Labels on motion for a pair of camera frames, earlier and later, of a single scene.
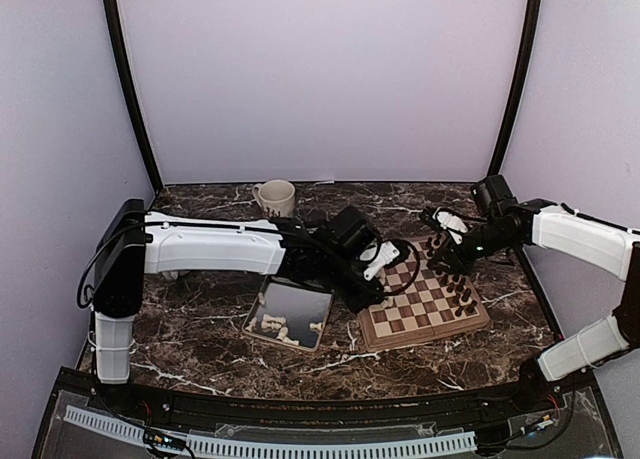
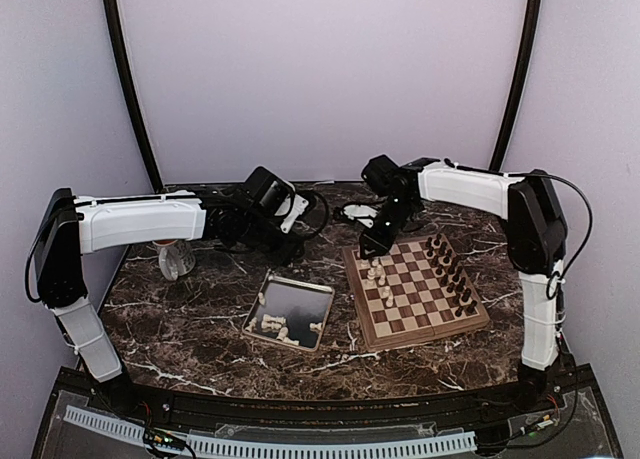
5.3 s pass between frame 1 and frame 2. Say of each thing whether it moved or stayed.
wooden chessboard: stayed
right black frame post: stayed
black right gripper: moved
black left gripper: moved
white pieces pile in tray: stayed
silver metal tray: stayed
